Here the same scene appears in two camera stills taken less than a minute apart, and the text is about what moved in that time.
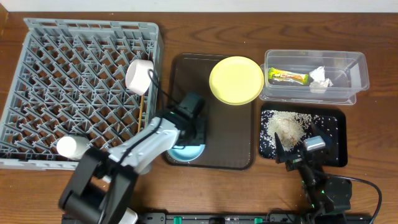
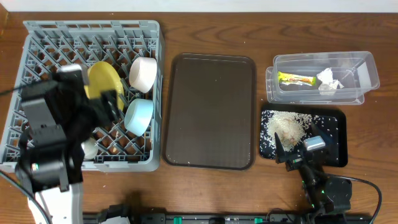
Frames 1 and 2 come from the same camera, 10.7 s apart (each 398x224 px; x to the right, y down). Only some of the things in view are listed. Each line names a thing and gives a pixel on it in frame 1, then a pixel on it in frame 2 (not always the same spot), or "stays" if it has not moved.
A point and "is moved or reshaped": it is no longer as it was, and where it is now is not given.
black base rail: [315, 218] stays
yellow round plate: [236, 80] to [103, 76]
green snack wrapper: [280, 75] is moved or reshaped
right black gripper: [296, 159] stays
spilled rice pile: [289, 127] stays
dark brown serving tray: [229, 129] stays
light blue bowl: [186, 153] to [138, 116]
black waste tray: [293, 124] stays
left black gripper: [193, 137] to [101, 104]
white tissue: [319, 84] to [328, 86]
